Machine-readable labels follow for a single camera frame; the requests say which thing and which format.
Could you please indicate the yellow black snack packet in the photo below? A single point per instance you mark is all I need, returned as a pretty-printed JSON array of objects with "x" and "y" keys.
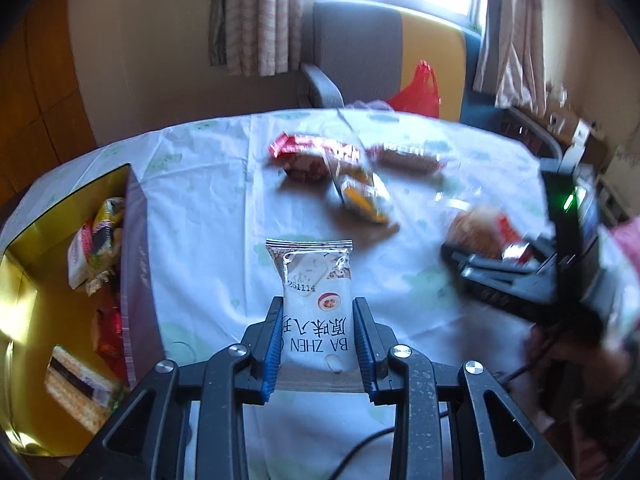
[{"x": 107, "y": 220}]

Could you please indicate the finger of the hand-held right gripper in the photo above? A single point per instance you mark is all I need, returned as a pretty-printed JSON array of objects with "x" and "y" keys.
[
  {"x": 525, "y": 260},
  {"x": 515, "y": 290}
]

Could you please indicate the white tablecloth green cloud print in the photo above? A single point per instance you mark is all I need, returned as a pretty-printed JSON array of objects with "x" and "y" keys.
[{"x": 210, "y": 210}]

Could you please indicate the grey metal frame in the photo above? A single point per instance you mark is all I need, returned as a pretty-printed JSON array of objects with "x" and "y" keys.
[{"x": 535, "y": 130}]

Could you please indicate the white snack packet red ends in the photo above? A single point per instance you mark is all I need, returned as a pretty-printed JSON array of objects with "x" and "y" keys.
[{"x": 80, "y": 260}]

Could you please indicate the cardboard box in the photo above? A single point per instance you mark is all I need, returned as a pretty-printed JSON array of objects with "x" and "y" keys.
[{"x": 575, "y": 127}]

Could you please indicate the person's right hand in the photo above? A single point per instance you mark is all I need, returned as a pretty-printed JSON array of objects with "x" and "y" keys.
[{"x": 575, "y": 370}]

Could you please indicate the grey yellow blue chair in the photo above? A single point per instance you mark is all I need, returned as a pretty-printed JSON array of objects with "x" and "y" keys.
[{"x": 360, "y": 45}]

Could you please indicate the long red snack packet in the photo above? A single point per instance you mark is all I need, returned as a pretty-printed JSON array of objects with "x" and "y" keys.
[{"x": 310, "y": 145}]

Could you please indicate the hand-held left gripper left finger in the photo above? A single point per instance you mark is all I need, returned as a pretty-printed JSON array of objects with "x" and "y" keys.
[{"x": 270, "y": 347}]

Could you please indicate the red foil snack packet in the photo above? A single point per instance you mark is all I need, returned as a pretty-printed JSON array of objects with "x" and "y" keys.
[{"x": 110, "y": 332}]

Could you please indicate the red plastic bag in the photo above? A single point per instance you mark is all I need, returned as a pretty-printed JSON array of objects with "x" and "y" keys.
[{"x": 417, "y": 92}]

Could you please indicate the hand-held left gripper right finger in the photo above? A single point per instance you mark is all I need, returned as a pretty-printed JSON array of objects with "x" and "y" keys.
[{"x": 363, "y": 347}]

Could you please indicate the maroon tin box gold interior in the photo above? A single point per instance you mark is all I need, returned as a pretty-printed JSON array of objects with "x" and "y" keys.
[{"x": 140, "y": 260}]

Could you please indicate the cracker packet green ends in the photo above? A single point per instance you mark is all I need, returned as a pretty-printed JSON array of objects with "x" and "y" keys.
[{"x": 80, "y": 375}]

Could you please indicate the bread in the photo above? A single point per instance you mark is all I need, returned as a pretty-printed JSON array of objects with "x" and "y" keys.
[{"x": 475, "y": 230}]

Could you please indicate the yellow green snack packet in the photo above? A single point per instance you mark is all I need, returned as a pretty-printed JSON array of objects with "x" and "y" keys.
[{"x": 102, "y": 277}]

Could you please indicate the white silver snack packet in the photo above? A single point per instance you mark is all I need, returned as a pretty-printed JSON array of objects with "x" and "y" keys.
[{"x": 312, "y": 305}]

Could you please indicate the wooden panel cabinet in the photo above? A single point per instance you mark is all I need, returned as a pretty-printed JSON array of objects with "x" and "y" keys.
[{"x": 45, "y": 100}]

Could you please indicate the brown crispy bar packet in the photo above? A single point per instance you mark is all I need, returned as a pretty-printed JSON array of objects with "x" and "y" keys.
[{"x": 405, "y": 156}]

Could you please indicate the clear packet yellow pastry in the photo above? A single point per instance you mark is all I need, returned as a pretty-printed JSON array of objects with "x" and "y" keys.
[{"x": 362, "y": 195}]

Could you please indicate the beige patterned curtain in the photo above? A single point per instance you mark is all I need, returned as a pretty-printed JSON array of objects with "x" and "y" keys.
[
  {"x": 515, "y": 35},
  {"x": 255, "y": 15}
]

